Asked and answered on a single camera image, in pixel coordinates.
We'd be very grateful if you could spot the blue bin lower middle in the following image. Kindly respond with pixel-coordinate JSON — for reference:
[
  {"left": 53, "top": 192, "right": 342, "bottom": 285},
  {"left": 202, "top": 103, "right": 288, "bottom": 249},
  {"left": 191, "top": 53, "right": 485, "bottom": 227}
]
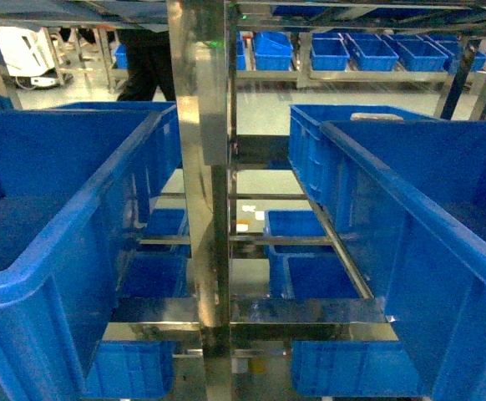
[{"left": 264, "top": 210, "right": 359, "bottom": 299}]

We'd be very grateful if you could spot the blue bin behind right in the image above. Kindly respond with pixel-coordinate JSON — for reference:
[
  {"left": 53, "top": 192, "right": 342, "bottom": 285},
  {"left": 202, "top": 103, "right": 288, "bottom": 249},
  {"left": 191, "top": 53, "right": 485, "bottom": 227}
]
[{"left": 288, "top": 104, "right": 431, "bottom": 231}]

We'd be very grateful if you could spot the person in dark trousers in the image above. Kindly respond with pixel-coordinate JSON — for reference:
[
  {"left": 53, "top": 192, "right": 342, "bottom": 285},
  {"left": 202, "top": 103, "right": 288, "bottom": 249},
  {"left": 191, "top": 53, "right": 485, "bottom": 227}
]
[{"left": 117, "top": 29, "right": 176, "bottom": 101}]

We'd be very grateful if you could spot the large blue bin left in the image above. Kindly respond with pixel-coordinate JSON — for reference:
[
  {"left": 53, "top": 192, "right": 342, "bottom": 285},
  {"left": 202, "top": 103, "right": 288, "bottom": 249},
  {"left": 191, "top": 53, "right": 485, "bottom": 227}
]
[{"left": 0, "top": 109, "right": 161, "bottom": 400}]

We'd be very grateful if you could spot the large blue bin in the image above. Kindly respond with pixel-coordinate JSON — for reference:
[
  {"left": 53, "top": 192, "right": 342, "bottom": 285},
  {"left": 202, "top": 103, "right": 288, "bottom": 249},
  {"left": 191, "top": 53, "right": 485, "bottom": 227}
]
[
  {"left": 0, "top": 109, "right": 161, "bottom": 400},
  {"left": 321, "top": 120, "right": 486, "bottom": 400}
]

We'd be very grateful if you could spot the large blue bin right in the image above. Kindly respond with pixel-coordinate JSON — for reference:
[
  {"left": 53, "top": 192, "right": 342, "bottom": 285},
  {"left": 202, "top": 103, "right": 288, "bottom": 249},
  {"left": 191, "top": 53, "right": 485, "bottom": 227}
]
[{"left": 321, "top": 120, "right": 486, "bottom": 400}]

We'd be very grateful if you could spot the blue bin lower right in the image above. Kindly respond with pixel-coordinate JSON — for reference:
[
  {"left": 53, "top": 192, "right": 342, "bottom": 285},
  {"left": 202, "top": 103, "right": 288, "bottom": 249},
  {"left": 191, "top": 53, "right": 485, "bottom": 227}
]
[{"left": 291, "top": 341, "right": 428, "bottom": 398}]

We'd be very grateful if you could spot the blue bin lower left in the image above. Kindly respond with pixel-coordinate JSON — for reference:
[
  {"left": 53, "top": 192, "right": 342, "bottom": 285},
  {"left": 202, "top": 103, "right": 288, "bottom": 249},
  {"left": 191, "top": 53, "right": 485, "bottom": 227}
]
[{"left": 83, "top": 341, "right": 176, "bottom": 399}]

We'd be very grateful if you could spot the white machine in background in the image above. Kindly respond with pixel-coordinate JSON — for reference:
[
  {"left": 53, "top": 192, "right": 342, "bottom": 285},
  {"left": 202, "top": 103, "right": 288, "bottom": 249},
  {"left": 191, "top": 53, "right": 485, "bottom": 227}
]
[{"left": 0, "top": 26, "right": 73, "bottom": 90}]

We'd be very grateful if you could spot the steel rack upright post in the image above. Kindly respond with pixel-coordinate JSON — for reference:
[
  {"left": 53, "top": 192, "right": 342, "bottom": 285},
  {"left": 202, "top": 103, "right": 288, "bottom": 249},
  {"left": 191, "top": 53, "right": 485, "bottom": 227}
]
[{"left": 167, "top": 1, "right": 233, "bottom": 400}]

